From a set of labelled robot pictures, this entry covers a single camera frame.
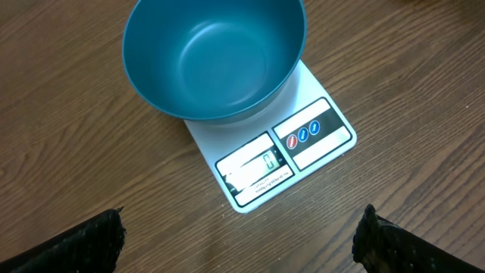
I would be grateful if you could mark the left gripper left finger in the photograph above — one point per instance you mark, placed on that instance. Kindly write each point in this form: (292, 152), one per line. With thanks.
(92, 246)

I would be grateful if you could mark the teal metal bowl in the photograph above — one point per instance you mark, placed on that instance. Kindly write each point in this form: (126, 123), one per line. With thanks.
(212, 60)

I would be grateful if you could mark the white digital kitchen scale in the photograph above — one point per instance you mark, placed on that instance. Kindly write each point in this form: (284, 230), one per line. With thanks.
(298, 133)

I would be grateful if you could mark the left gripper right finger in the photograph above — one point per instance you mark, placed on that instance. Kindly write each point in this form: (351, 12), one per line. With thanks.
(383, 247)

